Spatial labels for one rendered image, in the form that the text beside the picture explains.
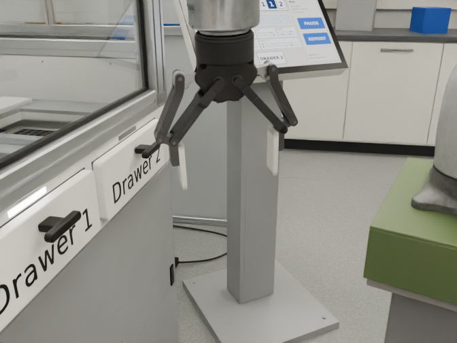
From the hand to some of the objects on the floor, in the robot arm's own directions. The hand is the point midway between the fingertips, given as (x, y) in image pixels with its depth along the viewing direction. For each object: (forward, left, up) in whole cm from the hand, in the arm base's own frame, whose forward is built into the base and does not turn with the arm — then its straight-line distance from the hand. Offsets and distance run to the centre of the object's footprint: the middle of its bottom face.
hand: (228, 171), depth 66 cm
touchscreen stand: (+40, -78, -96) cm, 130 cm away
